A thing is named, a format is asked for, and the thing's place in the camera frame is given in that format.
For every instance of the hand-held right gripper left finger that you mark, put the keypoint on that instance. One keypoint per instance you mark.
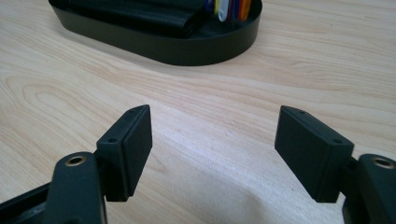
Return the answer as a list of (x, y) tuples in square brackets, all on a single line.
[(124, 155)]

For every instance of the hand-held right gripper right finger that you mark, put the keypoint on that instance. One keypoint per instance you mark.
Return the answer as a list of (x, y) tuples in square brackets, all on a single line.
[(311, 155)]

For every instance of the black oval tray with hook bar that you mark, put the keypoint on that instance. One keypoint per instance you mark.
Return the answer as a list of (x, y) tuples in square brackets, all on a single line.
[(174, 49)]

